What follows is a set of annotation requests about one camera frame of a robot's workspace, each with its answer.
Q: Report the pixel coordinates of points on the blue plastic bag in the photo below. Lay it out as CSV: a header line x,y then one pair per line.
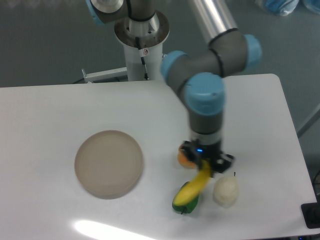
x,y
286,7

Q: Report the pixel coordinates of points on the beige round plate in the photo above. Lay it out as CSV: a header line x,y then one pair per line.
x,y
109,164

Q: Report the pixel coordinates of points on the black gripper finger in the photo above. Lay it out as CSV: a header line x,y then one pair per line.
x,y
191,152
221,163

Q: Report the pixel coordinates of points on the orange bread roll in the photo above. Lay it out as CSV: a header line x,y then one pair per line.
x,y
183,161

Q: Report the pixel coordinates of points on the white horizontal bracket bar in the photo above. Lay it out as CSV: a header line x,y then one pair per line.
x,y
104,76

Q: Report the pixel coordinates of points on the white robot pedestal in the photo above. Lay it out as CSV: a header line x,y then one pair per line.
x,y
143,45

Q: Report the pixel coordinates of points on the yellow banana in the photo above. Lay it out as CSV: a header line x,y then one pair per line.
x,y
193,188

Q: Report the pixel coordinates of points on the white pear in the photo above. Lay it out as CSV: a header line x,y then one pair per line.
x,y
226,190

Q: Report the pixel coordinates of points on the green bell pepper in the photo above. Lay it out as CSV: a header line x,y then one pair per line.
x,y
185,208

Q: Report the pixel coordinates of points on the black device at table edge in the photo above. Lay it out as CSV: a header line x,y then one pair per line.
x,y
311,214

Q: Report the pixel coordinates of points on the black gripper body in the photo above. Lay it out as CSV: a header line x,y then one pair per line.
x,y
210,153

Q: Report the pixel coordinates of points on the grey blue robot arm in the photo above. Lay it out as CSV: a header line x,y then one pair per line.
x,y
196,80

